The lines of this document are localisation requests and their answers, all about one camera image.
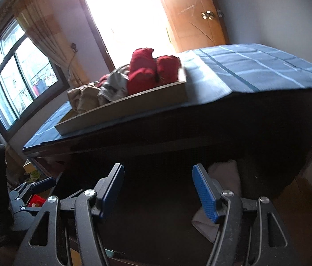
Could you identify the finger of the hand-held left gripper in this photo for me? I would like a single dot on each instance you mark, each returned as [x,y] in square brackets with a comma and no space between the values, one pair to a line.
[23,210]
[43,184]

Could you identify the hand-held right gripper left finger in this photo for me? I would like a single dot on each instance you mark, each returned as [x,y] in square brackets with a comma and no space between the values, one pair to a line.
[113,188]

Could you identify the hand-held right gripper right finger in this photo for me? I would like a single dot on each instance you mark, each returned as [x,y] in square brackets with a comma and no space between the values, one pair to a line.
[204,191]

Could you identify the dark wooden drawer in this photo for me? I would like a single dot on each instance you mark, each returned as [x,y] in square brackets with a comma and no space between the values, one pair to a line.
[158,227]

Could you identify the cardboard tray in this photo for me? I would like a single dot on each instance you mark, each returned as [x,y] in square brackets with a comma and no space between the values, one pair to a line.
[122,110]

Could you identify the beige underwear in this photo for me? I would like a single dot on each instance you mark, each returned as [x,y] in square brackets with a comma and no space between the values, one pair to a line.
[84,97]

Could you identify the bright red underwear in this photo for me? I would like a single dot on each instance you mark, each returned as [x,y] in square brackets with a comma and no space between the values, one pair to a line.
[140,72]

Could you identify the green plastic bag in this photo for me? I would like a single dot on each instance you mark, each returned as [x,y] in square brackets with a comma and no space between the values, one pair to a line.
[35,176]

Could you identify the small red box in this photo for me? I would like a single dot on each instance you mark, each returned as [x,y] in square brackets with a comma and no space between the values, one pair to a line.
[37,201]

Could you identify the small cardboard box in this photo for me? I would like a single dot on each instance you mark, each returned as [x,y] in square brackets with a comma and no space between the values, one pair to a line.
[28,166]

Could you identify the pale pink folded garment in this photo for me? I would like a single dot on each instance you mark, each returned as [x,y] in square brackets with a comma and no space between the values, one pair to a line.
[225,177]

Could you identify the dark wooden desk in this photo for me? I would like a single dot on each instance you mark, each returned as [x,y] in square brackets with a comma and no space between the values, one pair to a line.
[200,122]

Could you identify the sliding window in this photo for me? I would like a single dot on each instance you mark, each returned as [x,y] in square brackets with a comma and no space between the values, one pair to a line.
[20,74]

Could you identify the blue checked tablecloth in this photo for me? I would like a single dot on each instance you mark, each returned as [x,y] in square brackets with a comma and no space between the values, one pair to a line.
[255,66]

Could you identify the beige curtain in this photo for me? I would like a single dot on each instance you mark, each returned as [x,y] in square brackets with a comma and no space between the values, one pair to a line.
[48,33]

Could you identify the wooden door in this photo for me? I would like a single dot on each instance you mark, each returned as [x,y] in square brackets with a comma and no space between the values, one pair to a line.
[194,27]

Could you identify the brass door knob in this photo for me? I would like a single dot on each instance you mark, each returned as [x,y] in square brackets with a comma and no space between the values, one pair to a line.
[208,15]

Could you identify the metal door latch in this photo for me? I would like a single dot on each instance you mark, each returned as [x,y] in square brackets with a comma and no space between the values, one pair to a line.
[219,13]

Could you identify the black wall hook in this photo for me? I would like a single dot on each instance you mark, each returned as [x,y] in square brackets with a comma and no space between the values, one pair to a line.
[74,46]

